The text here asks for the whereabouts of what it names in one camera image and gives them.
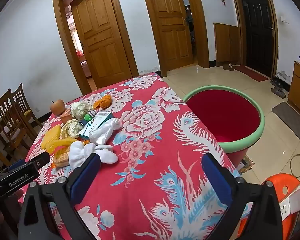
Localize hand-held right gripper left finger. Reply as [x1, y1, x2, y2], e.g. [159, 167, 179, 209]
[18, 152, 102, 240]

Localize white power strip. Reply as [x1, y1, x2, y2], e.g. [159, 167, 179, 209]
[280, 181, 300, 220]

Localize flat cardboard box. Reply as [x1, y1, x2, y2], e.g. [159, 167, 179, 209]
[236, 155, 255, 174]

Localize green and blue toy figure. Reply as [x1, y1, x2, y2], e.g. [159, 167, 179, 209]
[83, 109, 96, 122]

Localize teal and white box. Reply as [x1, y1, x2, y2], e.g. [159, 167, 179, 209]
[79, 111, 115, 140]

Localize wooden wall panel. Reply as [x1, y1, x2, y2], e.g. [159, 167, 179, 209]
[214, 22, 242, 67]

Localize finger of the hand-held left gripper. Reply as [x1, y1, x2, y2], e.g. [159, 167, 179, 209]
[31, 152, 51, 168]

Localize floor cable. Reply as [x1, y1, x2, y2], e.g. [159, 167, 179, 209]
[290, 135, 300, 180]

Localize grey shoes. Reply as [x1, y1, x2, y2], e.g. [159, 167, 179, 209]
[271, 86, 287, 99]

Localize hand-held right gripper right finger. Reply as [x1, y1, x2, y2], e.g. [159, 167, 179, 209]
[201, 152, 283, 240]

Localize grey floor mat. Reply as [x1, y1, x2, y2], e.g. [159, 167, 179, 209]
[272, 102, 300, 128]

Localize black panel door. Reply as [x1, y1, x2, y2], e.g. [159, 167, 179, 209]
[237, 0, 274, 78]

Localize clear cracker packet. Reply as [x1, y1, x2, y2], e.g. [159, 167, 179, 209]
[52, 147, 72, 168]

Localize wooden door frame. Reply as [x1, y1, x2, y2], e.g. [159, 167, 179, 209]
[52, 0, 140, 95]
[139, 0, 210, 78]
[229, 0, 279, 79]

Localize wooden panel door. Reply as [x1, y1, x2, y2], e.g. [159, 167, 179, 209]
[70, 0, 133, 88]
[147, 0, 194, 72]

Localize red floral tablecloth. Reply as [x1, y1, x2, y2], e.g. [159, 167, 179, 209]
[19, 72, 248, 240]

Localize cream plastic bag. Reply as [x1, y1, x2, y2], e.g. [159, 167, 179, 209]
[70, 102, 92, 120]
[61, 119, 83, 139]

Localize orange wrapper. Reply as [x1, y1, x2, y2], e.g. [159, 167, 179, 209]
[94, 94, 112, 109]

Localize white plastic bag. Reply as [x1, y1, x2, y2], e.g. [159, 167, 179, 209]
[89, 117, 121, 145]

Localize red bucket with green rim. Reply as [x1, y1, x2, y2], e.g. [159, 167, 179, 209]
[184, 85, 265, 167]

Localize white sock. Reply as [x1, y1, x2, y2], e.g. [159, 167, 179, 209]
[94, 144, 118, 164]
[69, 141, 97, 167]

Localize wooden chair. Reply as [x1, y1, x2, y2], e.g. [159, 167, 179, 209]
[11, 83, 43, 140]
[0, 89, 28, 155]

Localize red door mat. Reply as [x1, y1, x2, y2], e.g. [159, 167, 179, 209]
[234, 65, 269, 82]

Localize orange plastic stool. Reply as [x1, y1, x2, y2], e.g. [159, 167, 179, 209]
[237, 174, 300, 240]

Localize apple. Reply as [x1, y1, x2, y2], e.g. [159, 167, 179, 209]
[50, 99, 65, 115]

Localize yellow plastic bag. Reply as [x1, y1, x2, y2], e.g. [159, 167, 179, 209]
[41, 124, 77, 153]

